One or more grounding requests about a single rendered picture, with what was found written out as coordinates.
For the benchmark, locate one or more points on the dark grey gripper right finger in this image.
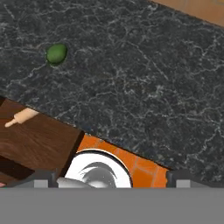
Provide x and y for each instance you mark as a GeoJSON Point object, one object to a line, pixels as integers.
{"type": "Point", "coordinates": [180, 178]}

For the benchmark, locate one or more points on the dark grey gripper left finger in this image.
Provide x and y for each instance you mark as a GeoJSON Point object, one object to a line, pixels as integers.
{"type": "Point", "coordinates": [43, 178]}

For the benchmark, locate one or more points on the wooden rolling pin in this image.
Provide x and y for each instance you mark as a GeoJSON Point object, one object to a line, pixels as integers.
{"type": "Point", "coordinates": [24, 115]}

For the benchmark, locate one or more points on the white round disc with rim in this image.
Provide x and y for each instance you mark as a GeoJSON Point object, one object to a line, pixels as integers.
{"type": "Point", "coordinates": [96, 166]}

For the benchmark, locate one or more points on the green avocado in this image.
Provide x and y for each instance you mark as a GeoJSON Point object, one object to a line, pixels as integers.
{"type": "Point", "coordinates": [57, 54]}

